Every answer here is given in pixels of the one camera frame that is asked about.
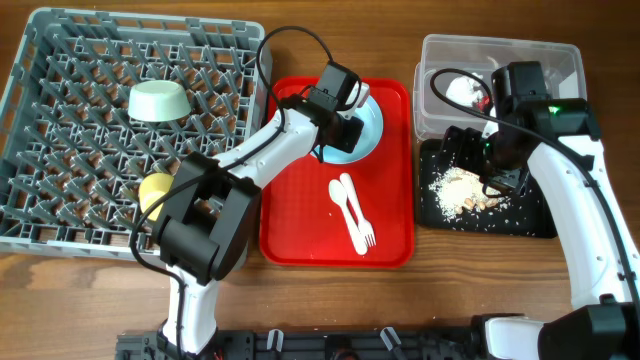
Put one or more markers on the white plastic spoon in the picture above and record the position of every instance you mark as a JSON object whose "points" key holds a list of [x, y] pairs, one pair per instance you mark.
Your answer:
{"points": [[339, 196]]}

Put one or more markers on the grey dishwasher rack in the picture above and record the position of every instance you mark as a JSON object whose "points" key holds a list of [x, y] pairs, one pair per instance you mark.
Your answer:
{"points": [[71, 157]]}

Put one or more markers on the clear plastic bin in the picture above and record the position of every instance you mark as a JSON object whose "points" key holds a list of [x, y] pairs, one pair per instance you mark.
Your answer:
{"points": [[561, 63]]}

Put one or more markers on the red snack wrapper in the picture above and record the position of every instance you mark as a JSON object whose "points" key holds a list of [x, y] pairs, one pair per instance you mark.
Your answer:
{"points": [[484, 104]]}

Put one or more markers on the food scraps rice and nuts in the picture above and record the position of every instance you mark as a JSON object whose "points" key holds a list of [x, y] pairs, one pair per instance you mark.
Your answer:
{"points": [[458, 191]]}

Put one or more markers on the green saucer plate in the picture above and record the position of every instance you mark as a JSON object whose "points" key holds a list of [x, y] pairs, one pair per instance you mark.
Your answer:
{"points": [[158, 101]]}

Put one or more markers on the white napkin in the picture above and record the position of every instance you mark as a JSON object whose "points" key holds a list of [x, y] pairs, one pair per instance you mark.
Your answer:
{"points": [[464, 91]]}

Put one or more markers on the yellow cup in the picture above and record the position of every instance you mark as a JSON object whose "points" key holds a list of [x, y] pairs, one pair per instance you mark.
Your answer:
{"points": [[152, 188]]}

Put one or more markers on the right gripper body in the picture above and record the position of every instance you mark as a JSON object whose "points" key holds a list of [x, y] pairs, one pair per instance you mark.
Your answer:
{"points": [[493, 165]]}

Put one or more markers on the white plastic fork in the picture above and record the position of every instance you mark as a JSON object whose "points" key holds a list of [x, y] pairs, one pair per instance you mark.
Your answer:
{"points": [[363, 224]]}

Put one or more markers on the red plastic tray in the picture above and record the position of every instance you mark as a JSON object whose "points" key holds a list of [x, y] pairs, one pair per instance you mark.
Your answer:
{"points": [[300, 225]]}

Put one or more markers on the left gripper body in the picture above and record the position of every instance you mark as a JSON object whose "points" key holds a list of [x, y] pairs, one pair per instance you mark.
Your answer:
{"points": [[348, 132]]}

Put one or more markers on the black tray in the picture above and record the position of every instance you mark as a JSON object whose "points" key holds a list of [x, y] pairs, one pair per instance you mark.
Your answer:
{"points": [[526, 215]]}

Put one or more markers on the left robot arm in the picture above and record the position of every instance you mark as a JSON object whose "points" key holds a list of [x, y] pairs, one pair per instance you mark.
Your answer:
{"points": [[202, 216]]}

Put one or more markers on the large light blue plate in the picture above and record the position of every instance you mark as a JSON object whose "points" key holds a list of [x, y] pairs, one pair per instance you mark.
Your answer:
{"points": [[373, 125]]}

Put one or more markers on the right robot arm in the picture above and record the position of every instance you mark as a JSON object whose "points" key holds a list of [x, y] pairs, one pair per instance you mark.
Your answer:
{"points": [[557, 142]]}

